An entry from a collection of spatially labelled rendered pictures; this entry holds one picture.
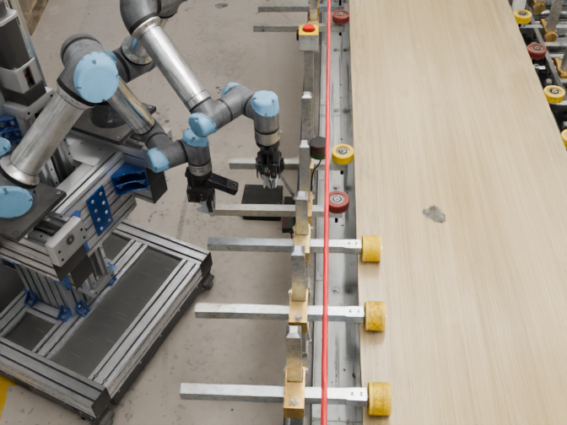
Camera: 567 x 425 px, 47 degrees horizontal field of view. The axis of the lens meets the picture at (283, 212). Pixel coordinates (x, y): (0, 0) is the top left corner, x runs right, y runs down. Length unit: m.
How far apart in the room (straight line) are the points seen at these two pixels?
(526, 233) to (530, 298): 0.26
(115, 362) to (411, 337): 1.28
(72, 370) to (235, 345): 0.68
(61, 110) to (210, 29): 3.28
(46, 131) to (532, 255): 1.44
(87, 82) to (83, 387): 1.31
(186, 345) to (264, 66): 2.23
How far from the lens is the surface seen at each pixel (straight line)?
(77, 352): 2.79
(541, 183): 2.38
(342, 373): 2.11
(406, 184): 2.27
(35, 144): 1.86
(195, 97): 1.89
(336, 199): 2.18
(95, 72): 1.76
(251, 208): 2.23
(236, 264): 3.20
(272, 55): 4.65
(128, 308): 2.86
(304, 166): 2.13
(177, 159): 2.04
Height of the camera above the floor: 2.42
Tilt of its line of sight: 45 degrees down
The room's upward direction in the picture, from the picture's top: 3 degrees counter-clockwise
